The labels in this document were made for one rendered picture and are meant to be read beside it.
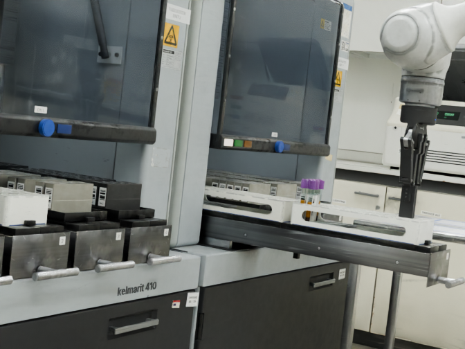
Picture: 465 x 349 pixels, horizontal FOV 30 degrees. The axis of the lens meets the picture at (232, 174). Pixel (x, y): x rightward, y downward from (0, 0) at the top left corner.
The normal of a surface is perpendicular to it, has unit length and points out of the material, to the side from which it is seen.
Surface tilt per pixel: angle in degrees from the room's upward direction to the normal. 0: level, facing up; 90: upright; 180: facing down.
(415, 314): 90
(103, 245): 90
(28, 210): 90
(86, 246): 90
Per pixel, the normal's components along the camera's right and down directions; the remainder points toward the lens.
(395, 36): -0.53, 0.04
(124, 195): 0.86, 0.12
